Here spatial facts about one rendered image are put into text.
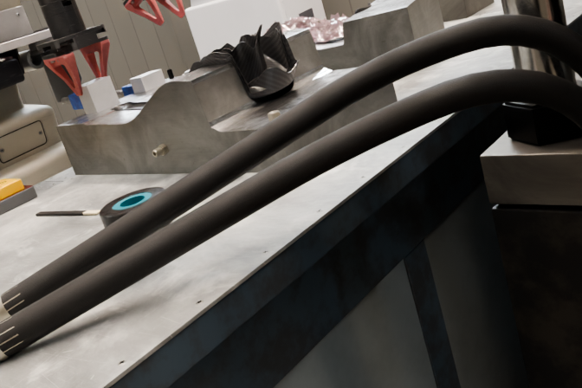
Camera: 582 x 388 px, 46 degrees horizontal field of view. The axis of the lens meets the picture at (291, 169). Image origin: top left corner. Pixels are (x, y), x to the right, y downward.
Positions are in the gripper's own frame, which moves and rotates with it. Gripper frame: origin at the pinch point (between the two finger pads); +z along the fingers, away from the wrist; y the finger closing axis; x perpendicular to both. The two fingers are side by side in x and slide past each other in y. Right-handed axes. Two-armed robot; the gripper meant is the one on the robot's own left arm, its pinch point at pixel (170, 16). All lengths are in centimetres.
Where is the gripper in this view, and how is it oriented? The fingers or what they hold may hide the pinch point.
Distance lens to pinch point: 142.5
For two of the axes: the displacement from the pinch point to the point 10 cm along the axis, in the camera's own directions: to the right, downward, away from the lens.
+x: -6.2, 4.7, 6.3
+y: 4.9, -3.9, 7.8
